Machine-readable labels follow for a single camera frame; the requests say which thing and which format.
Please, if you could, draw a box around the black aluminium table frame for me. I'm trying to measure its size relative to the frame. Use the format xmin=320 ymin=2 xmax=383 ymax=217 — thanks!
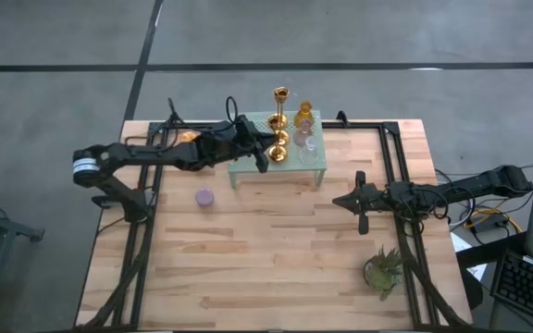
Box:
xmin=93 ymin=110 xmax=469 ymax=332

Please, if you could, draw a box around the black keyboard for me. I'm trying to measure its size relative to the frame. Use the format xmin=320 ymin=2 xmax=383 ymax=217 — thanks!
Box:
xmin=490 ymin=249 xmax=533 ymax=329

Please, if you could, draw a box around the potted succulent plant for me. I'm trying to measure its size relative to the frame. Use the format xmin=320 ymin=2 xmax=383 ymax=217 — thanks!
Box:
xmin=362 ymin=246 xmax=406 ymax=302

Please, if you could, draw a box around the pink glass candle holder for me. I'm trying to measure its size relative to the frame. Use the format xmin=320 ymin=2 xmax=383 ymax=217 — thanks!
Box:
xmin=292 ymin=124 xmax=315 ymax=148

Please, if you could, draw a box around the purple small cup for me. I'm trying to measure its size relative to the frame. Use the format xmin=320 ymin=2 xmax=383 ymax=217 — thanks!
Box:
xmin=194 ymin=187 xmax=216 ymax=208

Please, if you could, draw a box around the green perforated metal shelf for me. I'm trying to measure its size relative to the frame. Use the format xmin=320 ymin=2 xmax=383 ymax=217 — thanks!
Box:
xmin=227 ymin=109 xmax=328 ymax=190

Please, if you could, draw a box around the white paper sheet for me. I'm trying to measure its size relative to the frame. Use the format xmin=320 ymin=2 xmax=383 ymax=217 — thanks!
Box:
xmin=451 ymin=230 xmax=488 ymax=281

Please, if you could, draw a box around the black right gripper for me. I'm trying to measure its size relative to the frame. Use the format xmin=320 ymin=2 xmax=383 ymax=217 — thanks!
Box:
xmin=331 ymin=170 xmax=400 ymax=236

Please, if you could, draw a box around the amber glass candle holder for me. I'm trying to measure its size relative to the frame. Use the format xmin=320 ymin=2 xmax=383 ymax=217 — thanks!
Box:
xmin=293 ymin=100 xmax=316 ymax=129

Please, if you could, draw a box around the black power adapter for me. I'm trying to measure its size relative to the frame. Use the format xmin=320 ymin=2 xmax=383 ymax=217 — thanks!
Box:
xmin=472 ymin=216 xmax=511 ymax=232

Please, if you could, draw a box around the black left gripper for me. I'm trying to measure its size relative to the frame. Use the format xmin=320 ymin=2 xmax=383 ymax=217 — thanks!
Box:
xmin=229 ymin=115 xmax=277 ymax=175

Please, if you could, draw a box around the yellow cable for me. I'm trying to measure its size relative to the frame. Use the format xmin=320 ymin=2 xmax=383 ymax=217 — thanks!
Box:
xmin=464 ymin=206 xmax=525 ymax=235

